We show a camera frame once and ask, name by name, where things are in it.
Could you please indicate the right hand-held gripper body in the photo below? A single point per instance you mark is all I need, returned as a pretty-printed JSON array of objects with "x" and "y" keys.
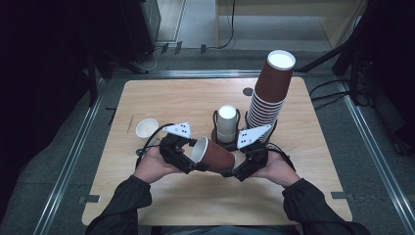
[{"x": 256, "y": 160}]

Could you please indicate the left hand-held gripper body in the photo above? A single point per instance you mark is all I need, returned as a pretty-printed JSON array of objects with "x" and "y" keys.
[{"x": 174, "y": 151}]

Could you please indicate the single brown ribbed paper cup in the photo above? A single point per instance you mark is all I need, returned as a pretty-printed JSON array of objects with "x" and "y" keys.
[{"x": 218, "y": 158}]

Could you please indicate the single white paper cup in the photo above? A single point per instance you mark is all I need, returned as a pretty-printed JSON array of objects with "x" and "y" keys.
[{"x": 147, "y": 128}]

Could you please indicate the stack of brown paper cups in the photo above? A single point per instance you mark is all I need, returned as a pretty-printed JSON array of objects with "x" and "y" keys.
[{"x": 274, "y": 84}]

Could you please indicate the person's right hand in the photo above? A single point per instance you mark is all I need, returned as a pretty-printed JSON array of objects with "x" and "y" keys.
[{"x": 279, "y": 169}]

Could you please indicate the person's left hand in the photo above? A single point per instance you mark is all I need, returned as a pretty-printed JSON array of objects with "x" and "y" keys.
[{"x": 153, "y": 166}]

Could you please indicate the dark round table grommet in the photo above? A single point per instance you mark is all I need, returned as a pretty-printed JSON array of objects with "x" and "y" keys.
[{"x": 247, "y": 91}]

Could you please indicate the black metal stand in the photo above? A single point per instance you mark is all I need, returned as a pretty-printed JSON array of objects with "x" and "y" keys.
[{"x": 93, "y": 81}]

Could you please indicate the black tripod stand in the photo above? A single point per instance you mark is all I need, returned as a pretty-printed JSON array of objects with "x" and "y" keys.
[{"x": 321, "y": 58}]

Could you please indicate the black cabinet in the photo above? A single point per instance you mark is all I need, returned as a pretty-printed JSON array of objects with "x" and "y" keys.
[{"x": 137, "y": 29}]

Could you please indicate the light wooden furniture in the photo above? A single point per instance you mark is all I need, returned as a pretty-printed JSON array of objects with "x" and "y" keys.
[{"x": 332, "y": 19}]

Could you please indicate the grey metal table bracket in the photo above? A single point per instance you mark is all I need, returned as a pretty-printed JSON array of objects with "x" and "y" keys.
[
  {"x": 89, "y": 199},
  {"x": 342, "y": 196}
]

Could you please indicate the dark floor bracket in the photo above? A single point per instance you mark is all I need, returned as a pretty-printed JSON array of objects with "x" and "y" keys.
[
  {"x": 178, "y": 47},
  {"x": 164, "y": 48},
  {"x": 203, "y": 49}
]

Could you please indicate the aluminium frame rail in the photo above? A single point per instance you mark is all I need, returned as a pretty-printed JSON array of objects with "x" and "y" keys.
[
  {"x": 375, "y": 156},
  {"x": 70, "y": 166}
]

